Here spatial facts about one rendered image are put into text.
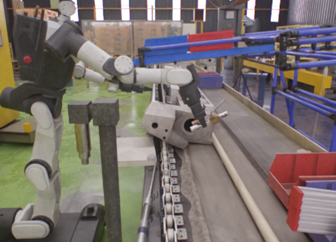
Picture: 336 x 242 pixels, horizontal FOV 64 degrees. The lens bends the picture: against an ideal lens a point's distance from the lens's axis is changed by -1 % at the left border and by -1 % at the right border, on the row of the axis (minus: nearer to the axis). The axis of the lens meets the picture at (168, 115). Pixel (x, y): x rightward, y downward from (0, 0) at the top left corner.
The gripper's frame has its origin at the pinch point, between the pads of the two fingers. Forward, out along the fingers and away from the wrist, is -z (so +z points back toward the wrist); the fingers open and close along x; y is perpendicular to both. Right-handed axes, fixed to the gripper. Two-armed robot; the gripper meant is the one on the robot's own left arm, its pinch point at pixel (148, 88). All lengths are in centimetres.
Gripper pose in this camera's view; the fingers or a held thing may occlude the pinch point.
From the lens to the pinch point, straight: 186.4
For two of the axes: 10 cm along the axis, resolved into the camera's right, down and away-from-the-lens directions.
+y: 1.7, -9.5, -2.6
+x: 0.4, 2.7, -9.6
